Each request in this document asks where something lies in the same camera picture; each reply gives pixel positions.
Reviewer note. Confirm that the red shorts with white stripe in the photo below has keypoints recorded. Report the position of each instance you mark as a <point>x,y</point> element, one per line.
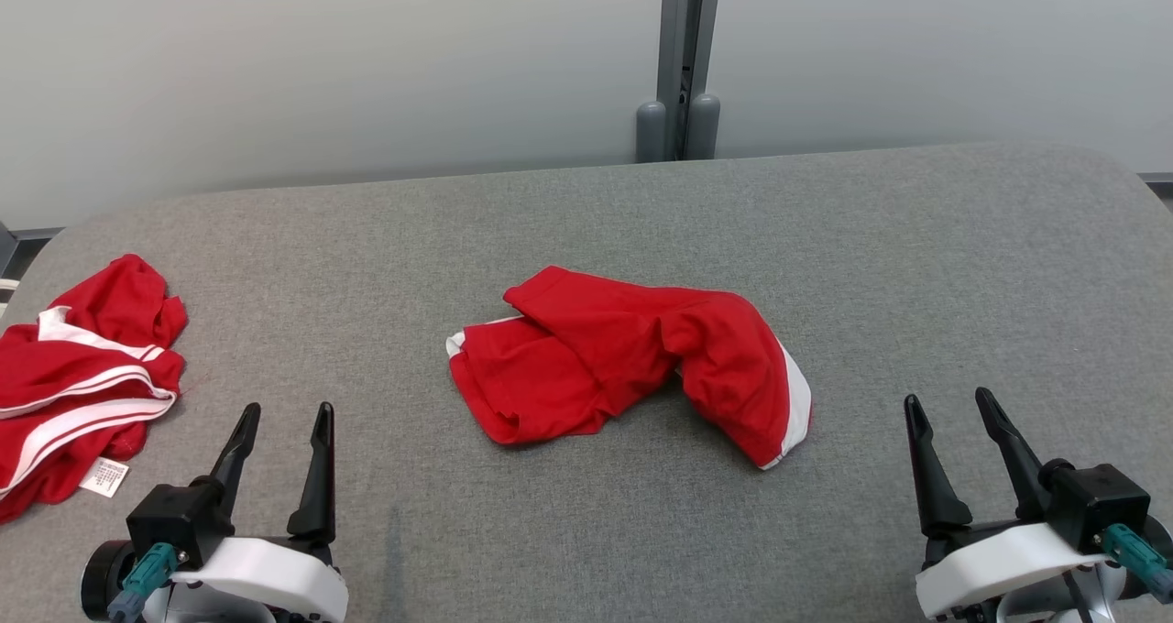
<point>623,348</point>

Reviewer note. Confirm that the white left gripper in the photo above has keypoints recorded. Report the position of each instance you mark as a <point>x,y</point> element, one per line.
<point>266,573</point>

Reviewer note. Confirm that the red Bulls basketball jersey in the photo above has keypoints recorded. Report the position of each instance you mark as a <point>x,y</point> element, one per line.
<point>82,366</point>

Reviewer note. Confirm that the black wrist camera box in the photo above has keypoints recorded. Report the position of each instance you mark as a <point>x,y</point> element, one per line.
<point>179,518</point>
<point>1100,504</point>

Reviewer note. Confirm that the teal right camera connector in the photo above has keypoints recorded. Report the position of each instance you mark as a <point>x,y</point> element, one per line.
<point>1136,554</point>

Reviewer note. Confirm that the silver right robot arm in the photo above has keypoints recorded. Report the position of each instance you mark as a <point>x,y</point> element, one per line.
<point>1054,600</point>

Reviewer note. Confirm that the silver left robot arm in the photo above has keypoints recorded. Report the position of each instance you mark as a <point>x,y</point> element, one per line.
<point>211,612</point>

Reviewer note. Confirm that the cream plastic laundry basket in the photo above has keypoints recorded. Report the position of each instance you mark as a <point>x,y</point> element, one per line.
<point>5,295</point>

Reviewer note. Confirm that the teal left camera connector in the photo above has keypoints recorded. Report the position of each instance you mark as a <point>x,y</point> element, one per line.
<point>147,573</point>

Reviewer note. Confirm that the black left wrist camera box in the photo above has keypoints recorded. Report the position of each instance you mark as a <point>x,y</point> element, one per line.
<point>179,518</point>

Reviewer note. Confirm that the grey partition post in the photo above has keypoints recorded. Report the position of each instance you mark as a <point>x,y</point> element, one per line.
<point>674,55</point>
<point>5,252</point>

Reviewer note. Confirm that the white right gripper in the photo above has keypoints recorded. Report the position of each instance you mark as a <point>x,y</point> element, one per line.
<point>999,559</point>

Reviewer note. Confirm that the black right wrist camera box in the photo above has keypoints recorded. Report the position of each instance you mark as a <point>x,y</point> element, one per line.
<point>1100,504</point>

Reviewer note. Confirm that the teal camera connector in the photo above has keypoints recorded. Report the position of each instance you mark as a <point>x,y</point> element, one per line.
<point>1136,554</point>
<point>147,573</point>

